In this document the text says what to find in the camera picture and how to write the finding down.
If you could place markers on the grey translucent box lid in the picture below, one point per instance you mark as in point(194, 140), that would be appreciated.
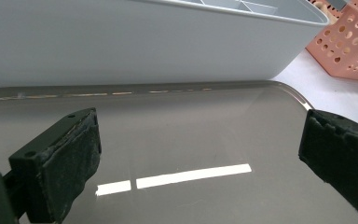
point(183, 130)

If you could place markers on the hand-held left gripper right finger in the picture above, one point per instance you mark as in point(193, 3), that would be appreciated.
point(341, 155)

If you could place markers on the pink plastic basket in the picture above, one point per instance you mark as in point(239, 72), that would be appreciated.
point(354, 62)

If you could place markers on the white table mat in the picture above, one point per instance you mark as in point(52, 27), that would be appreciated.
point(332, 93)

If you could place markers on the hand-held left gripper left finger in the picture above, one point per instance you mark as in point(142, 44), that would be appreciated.
point(62, 161)

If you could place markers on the white compartment storage box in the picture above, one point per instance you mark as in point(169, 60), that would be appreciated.
point(136, 43)

